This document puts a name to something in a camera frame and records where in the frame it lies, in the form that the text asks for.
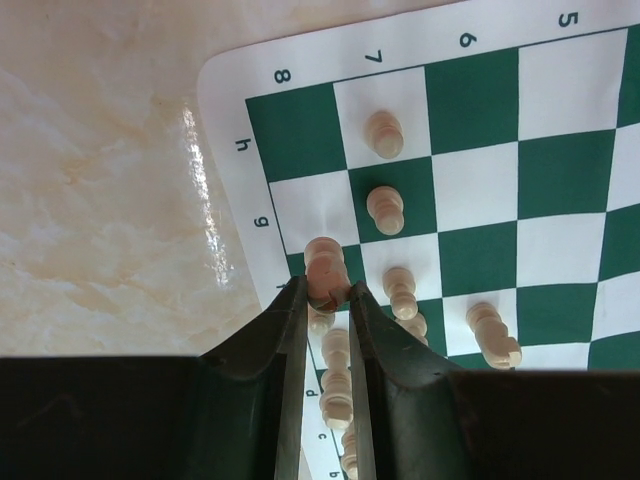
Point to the white pawn f7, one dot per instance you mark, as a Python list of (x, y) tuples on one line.
[(399, 286)]

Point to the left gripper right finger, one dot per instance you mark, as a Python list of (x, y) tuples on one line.
[(418, 415)]

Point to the green white chess mat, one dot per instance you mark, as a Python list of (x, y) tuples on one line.
[(519, 172)]

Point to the white pawn g7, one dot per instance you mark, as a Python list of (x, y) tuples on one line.
[(385, 206)]

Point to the white knight g8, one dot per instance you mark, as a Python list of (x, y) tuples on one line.
[(326, 273)]

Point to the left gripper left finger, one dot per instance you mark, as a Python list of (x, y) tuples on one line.
[(234, 412)]

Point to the white pawn h7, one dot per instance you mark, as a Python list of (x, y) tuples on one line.
[(383, 134)]

